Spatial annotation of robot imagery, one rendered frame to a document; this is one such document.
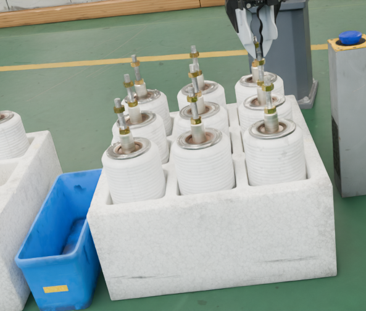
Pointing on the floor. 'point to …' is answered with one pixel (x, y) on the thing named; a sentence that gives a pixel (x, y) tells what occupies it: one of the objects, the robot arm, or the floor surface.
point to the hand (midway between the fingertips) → (257, 49)
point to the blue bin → (63, 245)
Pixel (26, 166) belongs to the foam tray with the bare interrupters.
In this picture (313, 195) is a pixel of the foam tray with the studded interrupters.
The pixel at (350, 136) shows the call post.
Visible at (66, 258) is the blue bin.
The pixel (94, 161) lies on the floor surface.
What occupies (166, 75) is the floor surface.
